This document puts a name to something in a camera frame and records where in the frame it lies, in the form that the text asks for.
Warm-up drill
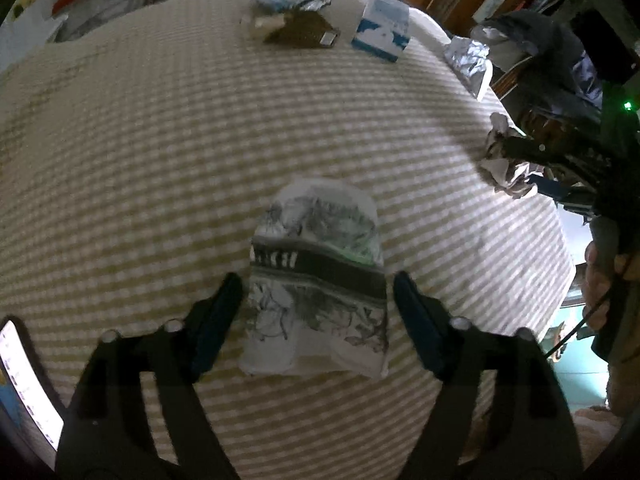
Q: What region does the white and blue milk carton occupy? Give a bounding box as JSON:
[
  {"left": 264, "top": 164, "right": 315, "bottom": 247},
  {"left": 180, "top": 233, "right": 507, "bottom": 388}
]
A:
[{"left": 350, "top": 0, "right": 412, "bottom": 64}]

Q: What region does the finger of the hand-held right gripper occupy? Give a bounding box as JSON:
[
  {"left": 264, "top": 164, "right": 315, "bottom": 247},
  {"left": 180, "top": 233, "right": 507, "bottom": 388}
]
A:
[
  {"left": 501, "top": 136, "right": 603, "bottom": 173},
  {"left": 525, "top": 172, "right": 598, "bottom": 213}
]

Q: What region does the crumpled silver foil wrapper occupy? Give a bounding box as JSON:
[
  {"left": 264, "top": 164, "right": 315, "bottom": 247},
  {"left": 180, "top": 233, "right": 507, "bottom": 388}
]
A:
[{"left": 442, "top": 35, "right": 494, "bottom": 102}]

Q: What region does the person's right forearm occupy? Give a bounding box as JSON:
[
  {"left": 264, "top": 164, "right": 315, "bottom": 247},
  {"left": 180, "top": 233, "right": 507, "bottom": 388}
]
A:
[{"left": 606, "top": 355, "right": 640, "bottom": 418}]

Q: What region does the black cable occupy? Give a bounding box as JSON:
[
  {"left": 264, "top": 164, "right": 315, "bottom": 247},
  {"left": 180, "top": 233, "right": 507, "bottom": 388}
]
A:
[{"left": 546, "top": 255, "right": 632, "bottom": 361}]

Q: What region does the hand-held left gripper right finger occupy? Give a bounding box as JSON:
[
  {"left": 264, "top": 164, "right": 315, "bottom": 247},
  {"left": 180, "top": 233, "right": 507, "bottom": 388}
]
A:
[{"left": 393, "top": 271, "right": 583, "bottom": 480}]

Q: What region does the paper wad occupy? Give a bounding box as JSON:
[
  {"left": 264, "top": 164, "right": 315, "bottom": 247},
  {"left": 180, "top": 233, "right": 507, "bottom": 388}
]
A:
[{"left": 477, "top": 111, "right": 540, "bottom": 202}]

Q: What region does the beige checked tablecloth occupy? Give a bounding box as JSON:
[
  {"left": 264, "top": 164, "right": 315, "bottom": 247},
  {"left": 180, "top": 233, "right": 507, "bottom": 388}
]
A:
[{"left": 0, "top": 0, "right": 576, "bottom": 480}]

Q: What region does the dark brown snack packet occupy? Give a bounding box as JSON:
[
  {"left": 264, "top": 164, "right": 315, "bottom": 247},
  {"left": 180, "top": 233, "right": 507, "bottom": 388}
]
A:
[{"left": 262, "top": 10, "right": 342, "bottom": 51}]

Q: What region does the patterned white cloth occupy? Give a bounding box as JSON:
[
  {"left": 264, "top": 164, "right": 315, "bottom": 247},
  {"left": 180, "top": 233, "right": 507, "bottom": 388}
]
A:
[{"left": 239, "top": 177, "right": 391, "bottom": 380}]

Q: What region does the person's right hand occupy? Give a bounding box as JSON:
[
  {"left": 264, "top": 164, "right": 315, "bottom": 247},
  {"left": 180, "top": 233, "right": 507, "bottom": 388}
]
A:
[{"left": 581, "top": 240, "right": 621, "bottom": 321}]

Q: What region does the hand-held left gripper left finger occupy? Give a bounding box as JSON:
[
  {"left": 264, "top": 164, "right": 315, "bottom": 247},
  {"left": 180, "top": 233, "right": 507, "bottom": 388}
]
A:
[{"left": 55, "top": 272, "right": 245, "bottom": 480}]

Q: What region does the dark clothes heap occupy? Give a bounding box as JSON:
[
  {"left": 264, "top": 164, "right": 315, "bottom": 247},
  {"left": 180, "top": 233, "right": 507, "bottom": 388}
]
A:
[{"left": 472, "top": 9, "right": 603, "bottom": 128}]

